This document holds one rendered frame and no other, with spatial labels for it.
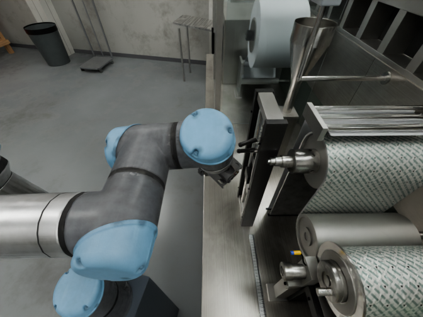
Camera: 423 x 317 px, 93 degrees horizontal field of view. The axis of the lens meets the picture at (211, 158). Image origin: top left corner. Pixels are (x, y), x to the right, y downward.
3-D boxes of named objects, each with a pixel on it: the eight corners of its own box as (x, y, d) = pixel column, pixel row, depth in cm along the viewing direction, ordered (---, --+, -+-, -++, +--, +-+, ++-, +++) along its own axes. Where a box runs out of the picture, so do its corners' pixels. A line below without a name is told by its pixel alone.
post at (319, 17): (296, 77, 67) (320, 2, 52) (301, 77, 67) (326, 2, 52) (297, 79, 66) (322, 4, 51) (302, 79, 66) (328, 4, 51)
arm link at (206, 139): (171, 106, 27) (234, 100, 27) (187, 132, 38) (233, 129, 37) (172, 163, 26) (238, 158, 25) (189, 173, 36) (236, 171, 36)
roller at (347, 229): (293, 224, 63) (306, 205, 54) (373, 224, 63) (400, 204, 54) (304, 266, 55) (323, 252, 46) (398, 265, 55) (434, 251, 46)
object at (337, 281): (322, 252, 42) (343, 291, 36) (332, 252, 42) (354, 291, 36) (313, 272, 46) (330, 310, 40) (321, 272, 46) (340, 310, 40)
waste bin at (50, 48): (78, 58, 434) (62, 22, 385) (61, 68, 399) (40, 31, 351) (57, 56, 441) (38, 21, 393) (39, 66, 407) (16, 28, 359)
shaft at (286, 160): (265, 161, 54) (267, 152, 51) (287, 160, 54) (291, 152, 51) (267, 170, 52) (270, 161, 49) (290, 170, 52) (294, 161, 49)
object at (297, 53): (259, 142, 120) (285, 35, 78) (282, 142, 120) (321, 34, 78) (264, 160, 111) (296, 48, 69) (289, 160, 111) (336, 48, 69)
